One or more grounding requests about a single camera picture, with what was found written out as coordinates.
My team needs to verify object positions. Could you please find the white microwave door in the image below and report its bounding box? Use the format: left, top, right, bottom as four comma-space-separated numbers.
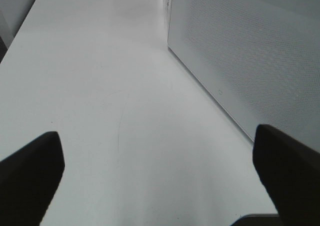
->
168, 0, 320, 150

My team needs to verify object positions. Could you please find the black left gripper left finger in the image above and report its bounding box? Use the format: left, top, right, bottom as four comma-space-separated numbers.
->
0, 131, 65, 225

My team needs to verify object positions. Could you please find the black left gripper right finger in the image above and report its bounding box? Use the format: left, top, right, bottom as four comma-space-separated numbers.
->
252, 124, 320, 225

